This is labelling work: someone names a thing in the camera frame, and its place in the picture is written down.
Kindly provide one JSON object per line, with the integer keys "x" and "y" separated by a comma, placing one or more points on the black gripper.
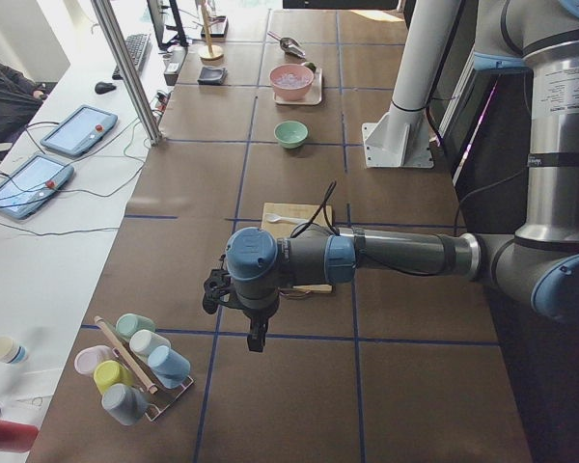
{"x": 256, "y": 314}

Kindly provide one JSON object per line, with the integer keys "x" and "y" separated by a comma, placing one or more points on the white plastic spoon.
{"x": 275, "y": 218}

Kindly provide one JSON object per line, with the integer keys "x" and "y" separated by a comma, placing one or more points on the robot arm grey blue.
{"x": 537, "y": 265}

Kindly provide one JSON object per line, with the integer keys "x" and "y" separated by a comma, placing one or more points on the mint green bowl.
{"x": 291, "y": 134}

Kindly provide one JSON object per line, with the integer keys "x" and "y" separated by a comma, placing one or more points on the pink bowl with ice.
{"x": 291, "y": 82}

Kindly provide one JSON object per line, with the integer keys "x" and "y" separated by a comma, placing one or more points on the steel ice scoop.
{"x": 289, "y": 45}

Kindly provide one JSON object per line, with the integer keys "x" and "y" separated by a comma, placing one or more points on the light blue cup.
{"x": 169, "y": 366}

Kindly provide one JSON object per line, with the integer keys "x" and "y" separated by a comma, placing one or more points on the white cup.
{"x": 144, "y": 342}

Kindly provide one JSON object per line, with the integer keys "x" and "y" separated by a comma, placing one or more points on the bamboo cutting board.
{"x": 279, "y": 230}

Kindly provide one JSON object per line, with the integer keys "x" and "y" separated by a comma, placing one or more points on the mint green cup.
{"x": 128, "y": 324}

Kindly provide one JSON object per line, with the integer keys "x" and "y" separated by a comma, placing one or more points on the grey cup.
{"x": 125, "y": 404}

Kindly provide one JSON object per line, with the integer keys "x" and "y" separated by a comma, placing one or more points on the yellow cup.
{"x": 109, "y": 373}

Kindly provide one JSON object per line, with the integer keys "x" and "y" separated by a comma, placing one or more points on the pink cup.
{"x": 87, "y": 360}

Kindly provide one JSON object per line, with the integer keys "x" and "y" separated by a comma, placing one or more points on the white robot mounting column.
{"x": 400, "y": 138}

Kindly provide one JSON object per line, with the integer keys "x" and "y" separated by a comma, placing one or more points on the beige plastic tray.
{"x": 312, "y": 98}

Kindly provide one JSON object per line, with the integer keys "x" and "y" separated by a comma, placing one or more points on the paper cup on desk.
{"x": 11, "y": 351}

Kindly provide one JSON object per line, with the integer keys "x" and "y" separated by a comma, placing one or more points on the folded grey cloth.
{"x": 214, "y": 76}

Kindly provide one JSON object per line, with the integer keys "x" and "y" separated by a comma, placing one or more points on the far blue teach pendant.
{"x": 80, "y": 131}

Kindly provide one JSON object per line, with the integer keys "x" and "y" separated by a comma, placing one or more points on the blue teach pendant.
{"x": 80, "y": 131}
{"x": 31, "y": 185}

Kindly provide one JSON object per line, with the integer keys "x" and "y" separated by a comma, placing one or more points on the near blue teach pendant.
{"x": 31, "y": 185}

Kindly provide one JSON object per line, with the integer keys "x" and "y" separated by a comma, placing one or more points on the red bottle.
{"x": 17, "y": 437}

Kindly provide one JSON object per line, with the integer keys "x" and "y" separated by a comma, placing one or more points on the wooden paper towel stand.
{"x": 209, "y": 51}

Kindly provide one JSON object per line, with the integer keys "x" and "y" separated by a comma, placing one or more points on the black computer mouse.
{"x": 102, "y": 88}

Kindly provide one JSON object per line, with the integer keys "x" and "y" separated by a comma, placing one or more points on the black monitor stand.
{"x": 167, "y": 24}

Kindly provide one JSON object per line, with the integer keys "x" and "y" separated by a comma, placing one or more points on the black keyboard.
{"x": 138, "y": 47}

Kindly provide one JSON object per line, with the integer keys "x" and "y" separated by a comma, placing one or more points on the person in dark jacket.
{"x": 20, "y": 100}

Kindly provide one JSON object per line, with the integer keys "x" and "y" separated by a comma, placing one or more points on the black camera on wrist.
{"x": 218, "y": 290}

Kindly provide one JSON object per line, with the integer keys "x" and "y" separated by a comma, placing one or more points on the wire cup rack wooden handle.
{"x": 160, "y": 398}

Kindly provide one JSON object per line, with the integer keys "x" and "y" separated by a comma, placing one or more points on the black tray with frame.
{"x": 218, "y": 27}

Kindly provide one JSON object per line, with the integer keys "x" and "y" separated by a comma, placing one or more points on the aluminium frame post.
{"x": 115, "y": 39}

